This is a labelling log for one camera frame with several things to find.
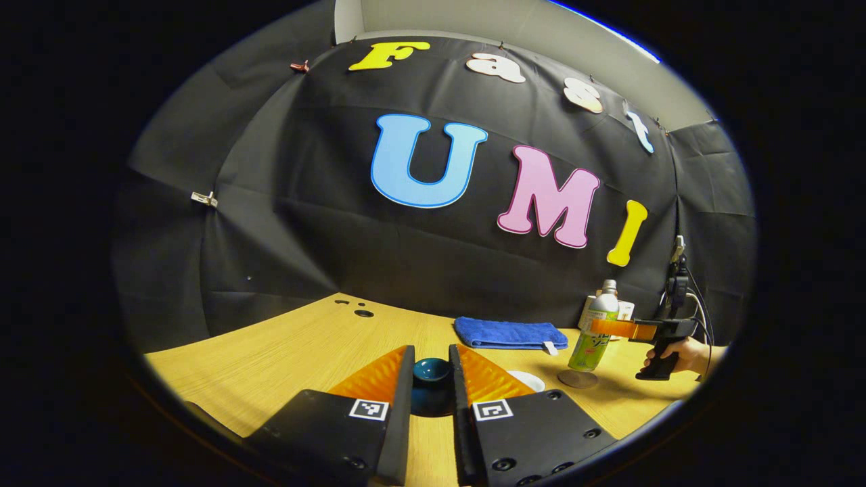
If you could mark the silver green-label water bottle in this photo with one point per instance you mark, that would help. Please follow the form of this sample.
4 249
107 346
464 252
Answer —
595 331

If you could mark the metal cloth clip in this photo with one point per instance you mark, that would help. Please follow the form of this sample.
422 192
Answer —
203 199

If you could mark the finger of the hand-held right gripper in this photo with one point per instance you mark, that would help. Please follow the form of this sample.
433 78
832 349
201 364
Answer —
622 329

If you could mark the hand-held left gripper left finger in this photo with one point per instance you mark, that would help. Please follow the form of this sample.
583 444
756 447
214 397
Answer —
402 419

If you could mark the round brown coaster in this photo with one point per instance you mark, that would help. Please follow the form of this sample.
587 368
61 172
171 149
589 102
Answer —
577 379

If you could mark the white toaster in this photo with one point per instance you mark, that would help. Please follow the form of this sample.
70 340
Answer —
627 311

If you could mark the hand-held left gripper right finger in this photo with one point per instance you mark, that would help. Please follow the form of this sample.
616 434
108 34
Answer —
463 419

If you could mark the pink cloth clip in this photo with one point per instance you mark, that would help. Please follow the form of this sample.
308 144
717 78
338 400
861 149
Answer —
300 66

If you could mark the blue towel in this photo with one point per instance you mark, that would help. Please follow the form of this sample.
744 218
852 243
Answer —
507 333

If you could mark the black backdrop cloth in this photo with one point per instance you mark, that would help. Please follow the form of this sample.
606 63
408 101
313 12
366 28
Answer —
338 237

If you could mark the teal teacup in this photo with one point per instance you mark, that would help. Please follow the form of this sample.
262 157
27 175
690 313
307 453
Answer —
528 381

